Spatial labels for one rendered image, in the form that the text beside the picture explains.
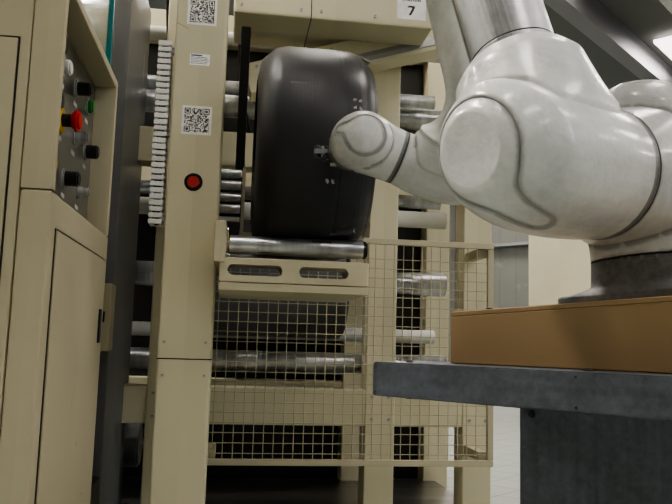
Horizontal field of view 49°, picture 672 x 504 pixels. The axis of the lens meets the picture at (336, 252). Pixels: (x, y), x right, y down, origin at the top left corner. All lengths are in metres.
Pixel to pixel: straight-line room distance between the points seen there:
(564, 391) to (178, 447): 1.26
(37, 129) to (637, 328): 0.94
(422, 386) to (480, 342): 0.09
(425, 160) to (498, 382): 0.63
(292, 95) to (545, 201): 1.09
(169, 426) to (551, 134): 1.34
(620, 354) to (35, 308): 0.86
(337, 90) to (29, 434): 1.02
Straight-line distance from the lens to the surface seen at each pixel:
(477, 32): 0.89
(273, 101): 1.77
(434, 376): 0.84
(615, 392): 0.74
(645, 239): 0.92
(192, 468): 1.88
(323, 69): 1.84
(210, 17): 2.03
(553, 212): 0.78
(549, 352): 0.85
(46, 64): 1.32
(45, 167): 1.27
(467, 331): 0.90
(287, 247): 1.80
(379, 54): 2.47
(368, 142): 1.29
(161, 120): 1.95
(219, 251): 1.75
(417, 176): 1.35
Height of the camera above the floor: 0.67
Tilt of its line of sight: 7 degrees up
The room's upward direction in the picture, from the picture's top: 2 degrees clockwise
